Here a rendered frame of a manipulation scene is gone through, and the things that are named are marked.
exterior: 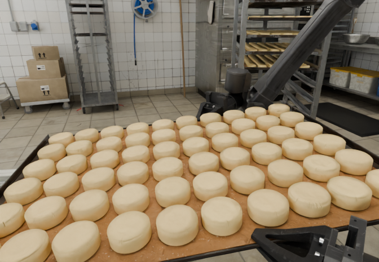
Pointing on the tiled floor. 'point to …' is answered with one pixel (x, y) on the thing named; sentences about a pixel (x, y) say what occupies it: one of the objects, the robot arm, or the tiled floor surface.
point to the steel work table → (370, 46)
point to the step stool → (6, 98)
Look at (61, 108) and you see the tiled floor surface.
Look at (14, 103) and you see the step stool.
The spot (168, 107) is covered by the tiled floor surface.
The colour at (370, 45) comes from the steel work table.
